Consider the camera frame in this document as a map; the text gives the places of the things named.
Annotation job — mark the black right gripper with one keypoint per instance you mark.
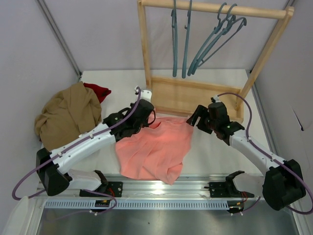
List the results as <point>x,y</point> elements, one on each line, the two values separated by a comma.
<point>202,120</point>

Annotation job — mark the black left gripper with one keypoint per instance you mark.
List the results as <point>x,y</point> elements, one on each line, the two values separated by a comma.
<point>145,120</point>

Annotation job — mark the pink skirt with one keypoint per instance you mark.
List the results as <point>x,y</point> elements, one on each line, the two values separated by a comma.
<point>157,151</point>

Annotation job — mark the tan garment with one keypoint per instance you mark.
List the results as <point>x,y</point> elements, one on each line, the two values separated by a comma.
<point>68,114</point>

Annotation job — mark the teal hanger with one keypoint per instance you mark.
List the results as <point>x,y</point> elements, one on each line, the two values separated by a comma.
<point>187,28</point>
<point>240,23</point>
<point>174,38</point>
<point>222,28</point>

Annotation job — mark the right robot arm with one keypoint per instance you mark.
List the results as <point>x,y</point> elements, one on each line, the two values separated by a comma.
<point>281,183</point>

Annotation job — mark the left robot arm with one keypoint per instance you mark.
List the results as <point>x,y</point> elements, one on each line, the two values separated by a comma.
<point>55,167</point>

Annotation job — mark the wooden hanger rack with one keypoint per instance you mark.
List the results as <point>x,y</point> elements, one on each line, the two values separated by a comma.
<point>179,97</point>

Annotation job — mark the red garment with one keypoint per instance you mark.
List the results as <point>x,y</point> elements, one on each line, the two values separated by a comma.
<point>101,92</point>

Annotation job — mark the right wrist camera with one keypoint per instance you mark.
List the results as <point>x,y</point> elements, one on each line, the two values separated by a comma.
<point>215,99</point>

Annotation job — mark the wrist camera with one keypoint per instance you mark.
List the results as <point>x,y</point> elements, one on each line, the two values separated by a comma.
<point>145,94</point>
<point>215,99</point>

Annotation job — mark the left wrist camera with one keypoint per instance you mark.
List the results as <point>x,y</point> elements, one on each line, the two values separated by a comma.
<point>145,94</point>

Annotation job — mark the aluminium table rail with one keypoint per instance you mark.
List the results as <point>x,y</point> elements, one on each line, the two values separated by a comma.
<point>183,187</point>

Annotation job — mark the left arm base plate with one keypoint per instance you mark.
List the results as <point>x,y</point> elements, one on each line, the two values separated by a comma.
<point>112,188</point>

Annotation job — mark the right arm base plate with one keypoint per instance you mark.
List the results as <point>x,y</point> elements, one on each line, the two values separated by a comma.
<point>225,190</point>

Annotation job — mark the slotted cable duct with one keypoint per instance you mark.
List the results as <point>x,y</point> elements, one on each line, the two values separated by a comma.
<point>138,204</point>

